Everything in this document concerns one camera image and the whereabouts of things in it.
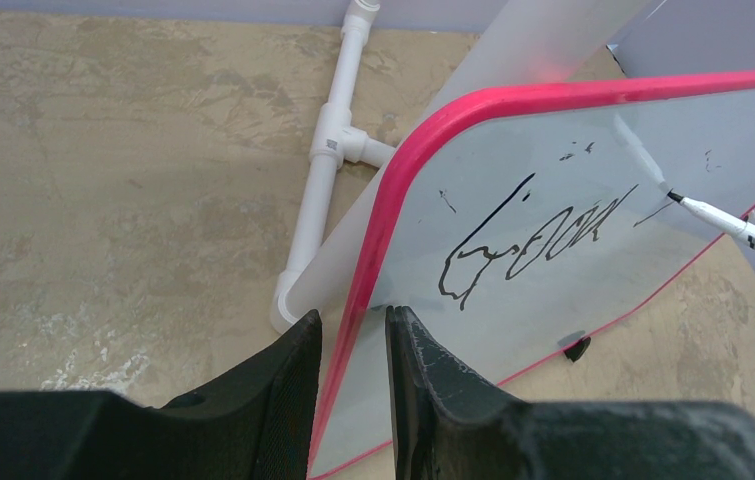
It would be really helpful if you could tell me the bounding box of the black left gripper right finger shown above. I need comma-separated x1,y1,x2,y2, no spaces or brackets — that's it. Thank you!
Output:
385,306,755,479

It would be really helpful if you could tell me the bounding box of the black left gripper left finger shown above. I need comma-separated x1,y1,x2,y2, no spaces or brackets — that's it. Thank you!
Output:
0,311,322,479

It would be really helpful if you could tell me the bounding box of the black white marker pen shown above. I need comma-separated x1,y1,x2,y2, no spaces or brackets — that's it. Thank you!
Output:
667,191,755,251

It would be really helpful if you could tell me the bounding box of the pink-framed whiteboard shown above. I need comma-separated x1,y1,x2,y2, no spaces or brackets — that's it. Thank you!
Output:
309,71,755,479

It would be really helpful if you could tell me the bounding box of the black whiteboard foot left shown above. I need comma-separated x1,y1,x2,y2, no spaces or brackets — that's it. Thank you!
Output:
563,336,592,363

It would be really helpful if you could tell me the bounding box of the white PVC pole middle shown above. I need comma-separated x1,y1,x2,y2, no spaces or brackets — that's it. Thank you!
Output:
270,0,394,334

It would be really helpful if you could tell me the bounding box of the white pvc pole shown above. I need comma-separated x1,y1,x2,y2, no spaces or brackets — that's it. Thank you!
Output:
284,0,650,326
270,0,394,334

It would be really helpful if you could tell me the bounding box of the white PVC pole left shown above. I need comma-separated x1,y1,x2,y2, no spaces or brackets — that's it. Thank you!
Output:
284,0,650,326

